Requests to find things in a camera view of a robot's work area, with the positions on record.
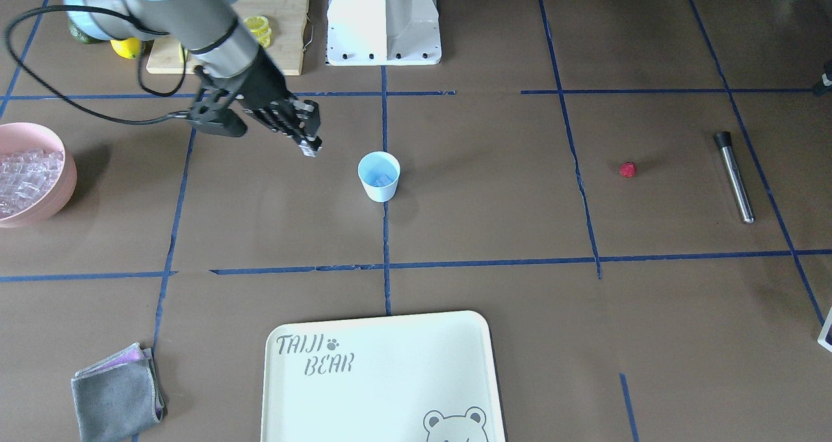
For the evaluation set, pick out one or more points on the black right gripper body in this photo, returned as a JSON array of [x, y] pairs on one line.
[[262, 83]]

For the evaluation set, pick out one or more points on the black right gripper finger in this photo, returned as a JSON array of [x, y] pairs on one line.
[[307, 139], [305, 113]]

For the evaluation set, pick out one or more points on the light blue plastic cup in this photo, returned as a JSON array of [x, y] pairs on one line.
[[379, 161]]

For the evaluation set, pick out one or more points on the steel muddler with black tip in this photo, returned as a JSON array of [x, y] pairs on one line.
[[723, 141]]

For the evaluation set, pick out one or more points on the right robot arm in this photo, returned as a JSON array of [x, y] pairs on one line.
[[231, 64]]

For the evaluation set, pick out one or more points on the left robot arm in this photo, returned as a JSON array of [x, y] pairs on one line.
[[824, 85]]

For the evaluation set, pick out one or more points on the pile of clear ice cubes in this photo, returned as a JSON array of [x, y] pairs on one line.
[[27, 176]]

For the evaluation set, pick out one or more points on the lemon slices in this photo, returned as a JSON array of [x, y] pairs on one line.
[[260, 28]]

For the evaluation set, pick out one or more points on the wooden cutting board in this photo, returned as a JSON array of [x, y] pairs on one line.
[[288, 20]]

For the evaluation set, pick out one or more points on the whole yellow lemon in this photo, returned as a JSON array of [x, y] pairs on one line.
[[130, 49]]

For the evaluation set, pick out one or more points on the green lime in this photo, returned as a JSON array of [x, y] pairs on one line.
[[80, 36]]

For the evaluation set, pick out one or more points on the pink bowl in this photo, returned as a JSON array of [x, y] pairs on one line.
[[19, 136]]

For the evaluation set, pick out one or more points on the cream bear serving tray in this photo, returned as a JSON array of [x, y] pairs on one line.
[[423, 377]]

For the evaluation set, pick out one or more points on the folded grey purple cloth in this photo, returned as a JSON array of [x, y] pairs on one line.
[[119, 396]]

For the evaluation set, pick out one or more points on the red strawberry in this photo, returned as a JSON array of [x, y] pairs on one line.
[[628, 169]]

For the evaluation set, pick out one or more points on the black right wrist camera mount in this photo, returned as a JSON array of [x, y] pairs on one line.
[[209, 113]]

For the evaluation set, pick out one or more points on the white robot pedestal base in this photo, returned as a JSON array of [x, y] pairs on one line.
[[383, 33]]

